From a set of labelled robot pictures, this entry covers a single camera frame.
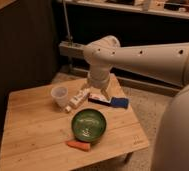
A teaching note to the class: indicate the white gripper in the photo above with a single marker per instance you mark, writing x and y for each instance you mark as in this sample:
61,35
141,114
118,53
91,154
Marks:
99,80

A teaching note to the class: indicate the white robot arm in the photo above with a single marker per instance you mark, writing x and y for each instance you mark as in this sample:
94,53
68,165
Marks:
168,65

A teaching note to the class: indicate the clear plastic cup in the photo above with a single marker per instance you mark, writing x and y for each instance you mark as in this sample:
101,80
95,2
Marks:
60,95

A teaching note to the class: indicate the green bowl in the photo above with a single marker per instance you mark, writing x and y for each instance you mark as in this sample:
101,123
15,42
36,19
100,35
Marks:
88,125

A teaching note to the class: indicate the vertical metal pole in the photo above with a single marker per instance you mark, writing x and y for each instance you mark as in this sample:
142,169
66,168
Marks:
67,22

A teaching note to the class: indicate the orange carrot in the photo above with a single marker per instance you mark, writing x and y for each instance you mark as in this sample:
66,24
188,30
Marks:
79,145

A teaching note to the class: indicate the wooden table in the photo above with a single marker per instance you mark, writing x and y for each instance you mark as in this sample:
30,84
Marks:
36,131

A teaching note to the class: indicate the upper shelf with clutter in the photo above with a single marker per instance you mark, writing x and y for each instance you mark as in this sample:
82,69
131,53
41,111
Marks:
166,8

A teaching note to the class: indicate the metal shelf rail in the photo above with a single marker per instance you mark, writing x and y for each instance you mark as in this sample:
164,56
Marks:
125,78

